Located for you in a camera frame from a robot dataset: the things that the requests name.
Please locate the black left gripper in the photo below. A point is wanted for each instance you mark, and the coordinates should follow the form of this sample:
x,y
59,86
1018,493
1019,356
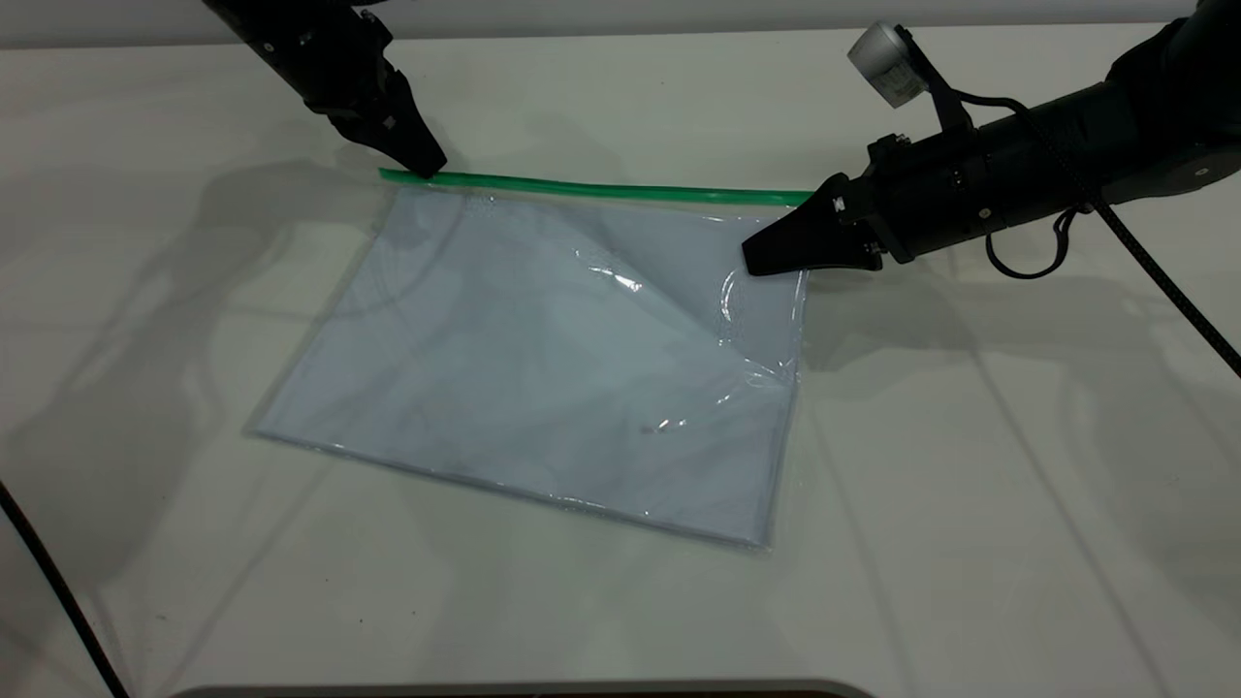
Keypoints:
x,y
320,53

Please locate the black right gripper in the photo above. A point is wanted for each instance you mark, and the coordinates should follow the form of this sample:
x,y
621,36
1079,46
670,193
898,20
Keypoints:
x,y
931,199

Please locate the clear zip bag green strip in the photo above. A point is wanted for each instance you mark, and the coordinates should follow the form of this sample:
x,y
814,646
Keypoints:
x,y
543,368

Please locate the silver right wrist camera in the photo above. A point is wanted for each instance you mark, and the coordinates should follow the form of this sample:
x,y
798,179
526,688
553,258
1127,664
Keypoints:
x,y
887,63

